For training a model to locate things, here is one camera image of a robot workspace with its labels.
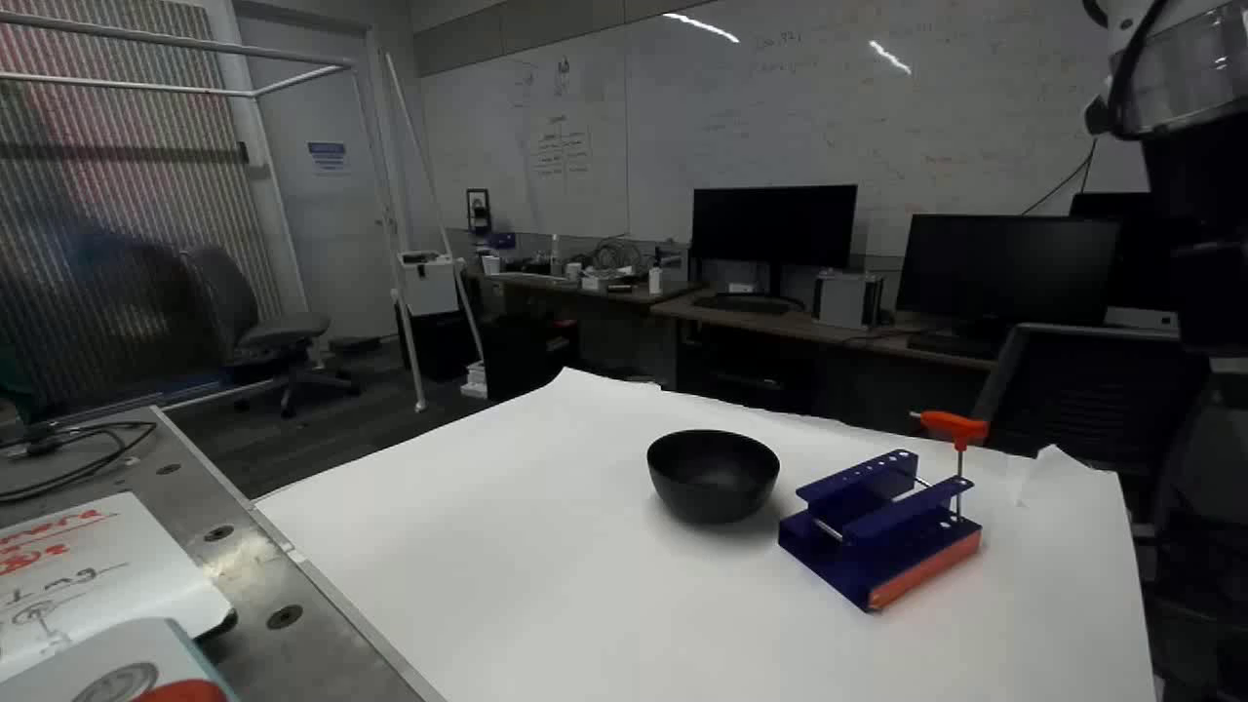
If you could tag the orange block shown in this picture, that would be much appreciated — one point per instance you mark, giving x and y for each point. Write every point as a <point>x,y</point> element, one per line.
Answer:
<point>956,425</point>

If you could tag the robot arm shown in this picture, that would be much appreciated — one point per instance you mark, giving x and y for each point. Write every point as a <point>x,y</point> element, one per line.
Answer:
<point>1176,80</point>

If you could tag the black bowl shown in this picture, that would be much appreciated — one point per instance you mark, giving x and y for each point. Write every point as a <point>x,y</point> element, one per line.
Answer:
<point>715,477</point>

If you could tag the wooden office desk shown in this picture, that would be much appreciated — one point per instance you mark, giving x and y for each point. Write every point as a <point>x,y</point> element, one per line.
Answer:
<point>766,323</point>

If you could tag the small black monitor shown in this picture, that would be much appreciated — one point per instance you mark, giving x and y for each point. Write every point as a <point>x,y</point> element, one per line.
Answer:
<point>774,224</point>

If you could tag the white cart box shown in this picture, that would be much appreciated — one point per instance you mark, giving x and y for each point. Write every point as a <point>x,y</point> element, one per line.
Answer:
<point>428,280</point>

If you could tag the white computer box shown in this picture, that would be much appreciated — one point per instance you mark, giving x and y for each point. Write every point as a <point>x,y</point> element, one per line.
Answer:
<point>843,296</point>

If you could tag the white paper sheet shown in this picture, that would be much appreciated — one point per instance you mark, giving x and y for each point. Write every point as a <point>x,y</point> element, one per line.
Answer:
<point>559,570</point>

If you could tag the blue plastic bin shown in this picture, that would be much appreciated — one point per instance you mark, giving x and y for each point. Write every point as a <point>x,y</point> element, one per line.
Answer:
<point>877,533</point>

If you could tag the blue door sign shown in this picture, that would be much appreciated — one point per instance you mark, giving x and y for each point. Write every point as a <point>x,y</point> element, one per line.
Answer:
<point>325,152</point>

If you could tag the grey office chair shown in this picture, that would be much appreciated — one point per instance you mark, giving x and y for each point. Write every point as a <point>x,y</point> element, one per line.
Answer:
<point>249,323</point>

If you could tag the large black monitor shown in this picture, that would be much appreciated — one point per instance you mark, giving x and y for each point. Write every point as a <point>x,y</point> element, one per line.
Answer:
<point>1008,269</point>

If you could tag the black mesh office chair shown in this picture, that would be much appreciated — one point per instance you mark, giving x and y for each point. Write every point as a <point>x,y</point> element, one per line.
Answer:
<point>1094,393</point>

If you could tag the paper with red writing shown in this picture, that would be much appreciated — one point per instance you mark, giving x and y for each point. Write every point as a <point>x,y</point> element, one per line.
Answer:
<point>80,570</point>

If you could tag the booklet with round print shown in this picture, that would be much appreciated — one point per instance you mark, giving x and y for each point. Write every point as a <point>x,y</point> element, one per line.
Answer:
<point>124,665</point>

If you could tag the wall mounted device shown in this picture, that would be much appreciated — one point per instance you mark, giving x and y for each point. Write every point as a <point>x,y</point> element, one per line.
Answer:
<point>476,213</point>

